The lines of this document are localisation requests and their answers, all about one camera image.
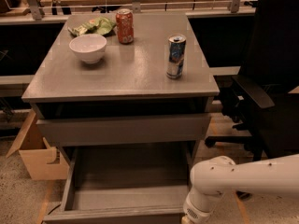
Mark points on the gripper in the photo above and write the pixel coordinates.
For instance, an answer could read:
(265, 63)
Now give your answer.
(193, 211)

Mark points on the grey drawer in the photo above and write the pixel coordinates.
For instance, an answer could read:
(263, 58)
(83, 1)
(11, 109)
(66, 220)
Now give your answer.
(124, 130)
(126, 184)

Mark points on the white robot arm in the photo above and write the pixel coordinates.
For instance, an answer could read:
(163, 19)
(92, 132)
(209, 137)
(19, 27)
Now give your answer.
(211, 179)

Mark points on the grey top drawer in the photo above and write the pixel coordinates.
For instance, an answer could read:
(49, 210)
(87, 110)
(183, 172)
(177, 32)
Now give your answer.
(124, 130)

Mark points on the grey drawer cabinet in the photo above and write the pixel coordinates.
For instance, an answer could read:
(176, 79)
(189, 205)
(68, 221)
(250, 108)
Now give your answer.
(130, 81)

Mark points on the black office chair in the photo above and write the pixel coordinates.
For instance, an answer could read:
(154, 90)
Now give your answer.
(261, 93)

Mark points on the cardboard box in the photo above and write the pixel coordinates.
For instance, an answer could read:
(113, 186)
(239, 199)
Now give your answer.
(41, 161)

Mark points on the silver blue energy drink can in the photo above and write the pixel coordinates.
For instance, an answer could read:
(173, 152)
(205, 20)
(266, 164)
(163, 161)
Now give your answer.
(177, 44)

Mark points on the white ceramic bowl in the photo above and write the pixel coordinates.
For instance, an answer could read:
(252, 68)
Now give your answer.
(89, 48)

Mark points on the green chip bag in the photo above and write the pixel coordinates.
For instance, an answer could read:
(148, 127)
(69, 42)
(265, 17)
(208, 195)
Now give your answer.
(99, 26)

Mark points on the orange soda can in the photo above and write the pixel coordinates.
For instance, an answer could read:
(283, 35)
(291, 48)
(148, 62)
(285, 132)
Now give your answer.
(125, 29)

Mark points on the metal railing frame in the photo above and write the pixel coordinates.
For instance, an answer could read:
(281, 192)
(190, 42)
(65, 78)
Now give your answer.
(134, 3)

